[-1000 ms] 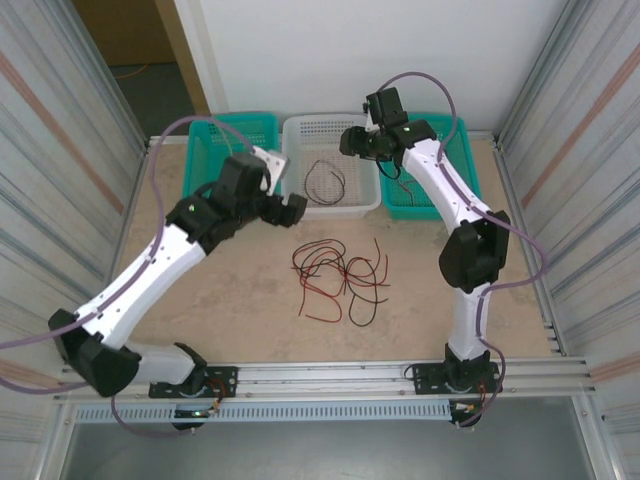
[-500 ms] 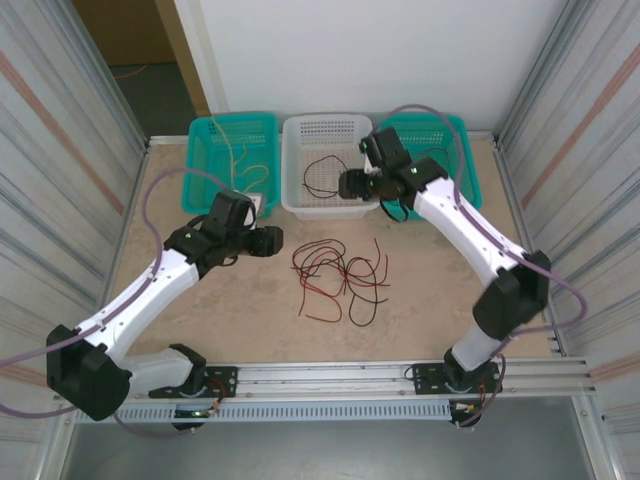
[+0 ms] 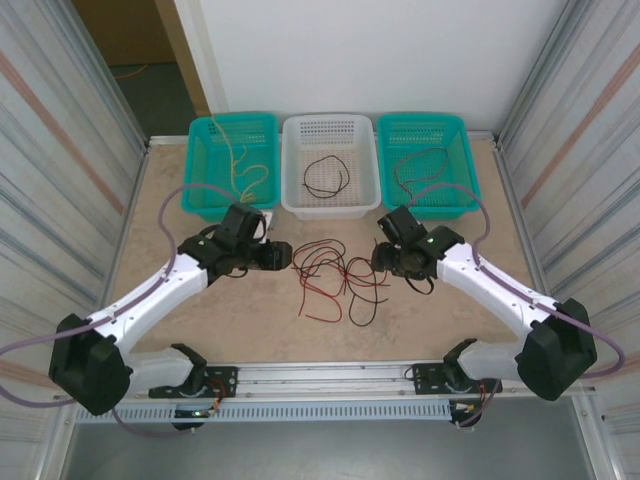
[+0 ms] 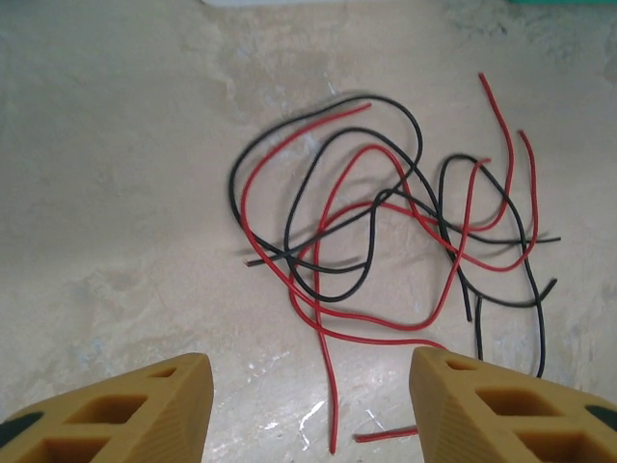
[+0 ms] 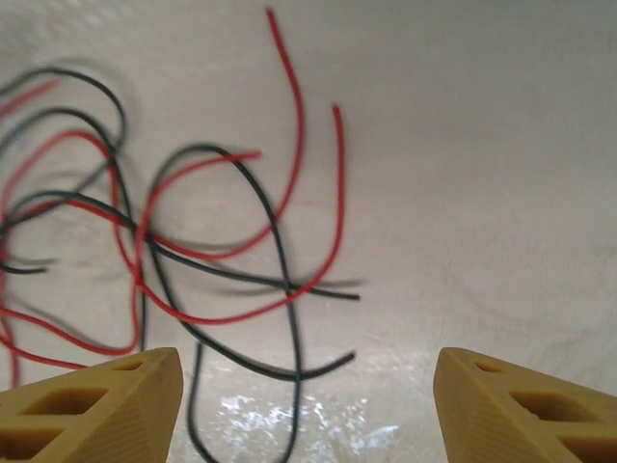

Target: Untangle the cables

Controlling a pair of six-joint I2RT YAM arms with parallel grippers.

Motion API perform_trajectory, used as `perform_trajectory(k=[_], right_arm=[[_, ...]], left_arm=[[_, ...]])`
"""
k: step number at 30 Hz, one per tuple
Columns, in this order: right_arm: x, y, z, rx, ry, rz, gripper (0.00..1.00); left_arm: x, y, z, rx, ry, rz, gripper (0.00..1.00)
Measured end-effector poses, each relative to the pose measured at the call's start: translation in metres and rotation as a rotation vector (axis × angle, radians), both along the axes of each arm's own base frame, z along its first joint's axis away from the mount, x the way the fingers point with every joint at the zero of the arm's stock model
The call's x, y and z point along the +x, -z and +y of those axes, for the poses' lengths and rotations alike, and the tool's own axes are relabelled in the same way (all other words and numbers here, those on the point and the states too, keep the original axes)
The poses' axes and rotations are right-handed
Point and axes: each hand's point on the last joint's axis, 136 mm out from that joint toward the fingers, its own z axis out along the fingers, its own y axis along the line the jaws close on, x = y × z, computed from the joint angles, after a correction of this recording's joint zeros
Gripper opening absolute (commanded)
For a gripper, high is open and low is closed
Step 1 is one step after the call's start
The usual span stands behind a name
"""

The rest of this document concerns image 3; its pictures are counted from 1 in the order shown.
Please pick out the white plastic basket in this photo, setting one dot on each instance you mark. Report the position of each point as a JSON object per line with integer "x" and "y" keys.
{"x": 360, "y": 165}

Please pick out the teal plastic basket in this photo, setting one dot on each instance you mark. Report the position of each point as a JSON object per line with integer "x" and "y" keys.
{"x": 210, "y": 165}
{"x": 460, "y": 160}

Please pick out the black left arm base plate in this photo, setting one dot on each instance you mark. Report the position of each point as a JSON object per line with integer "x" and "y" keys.
{"x": 225, "y": 377}

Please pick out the aluminium mounting rail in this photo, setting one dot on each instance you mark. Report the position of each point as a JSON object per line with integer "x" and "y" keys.
{"x": 325, "y": 375}

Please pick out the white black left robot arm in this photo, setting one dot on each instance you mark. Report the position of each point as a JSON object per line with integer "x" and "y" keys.
{"x": 145, "y": 305}

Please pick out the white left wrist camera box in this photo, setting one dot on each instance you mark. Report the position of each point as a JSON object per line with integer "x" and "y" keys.
{"x": 267, "y": 220}

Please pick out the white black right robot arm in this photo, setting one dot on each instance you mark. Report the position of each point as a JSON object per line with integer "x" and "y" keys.
{"x": 500, "y": 290}

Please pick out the wooden door frame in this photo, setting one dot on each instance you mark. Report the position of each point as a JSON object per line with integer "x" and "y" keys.
{"x": 180, "y": 50}

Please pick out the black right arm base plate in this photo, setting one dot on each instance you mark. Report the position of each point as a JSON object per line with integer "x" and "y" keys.
{"x": 425, "y": 382}

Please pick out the aluminium table edge profile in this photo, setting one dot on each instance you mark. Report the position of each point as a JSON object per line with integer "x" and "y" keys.
{"x": 485, "y": 135}

